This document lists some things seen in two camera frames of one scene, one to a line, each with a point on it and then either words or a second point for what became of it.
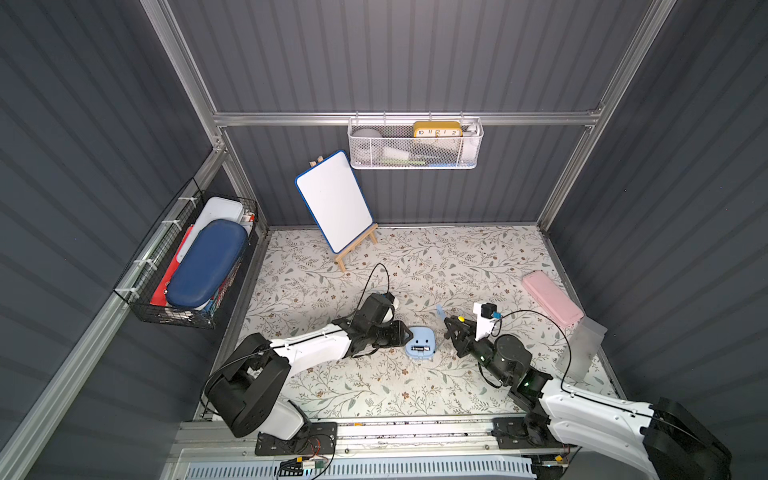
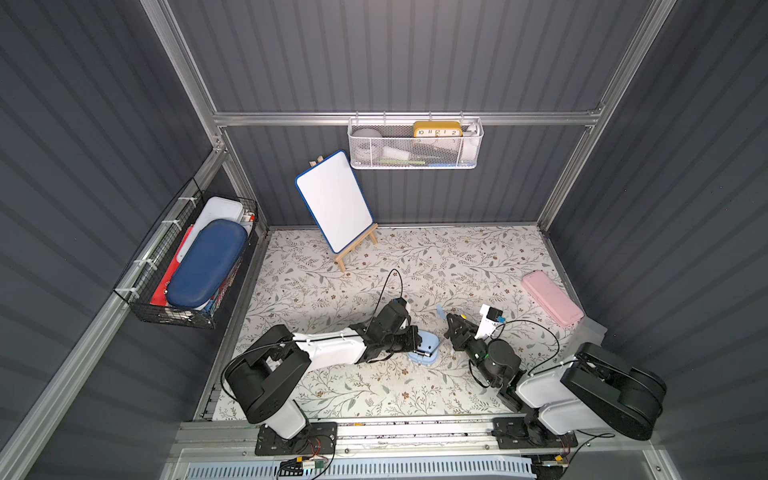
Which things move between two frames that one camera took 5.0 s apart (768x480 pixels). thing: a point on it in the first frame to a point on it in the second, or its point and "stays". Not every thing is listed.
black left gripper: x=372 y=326 to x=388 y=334
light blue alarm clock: x=422 y=346 stays
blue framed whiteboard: x=334 y=194 stays
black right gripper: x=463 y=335 stays
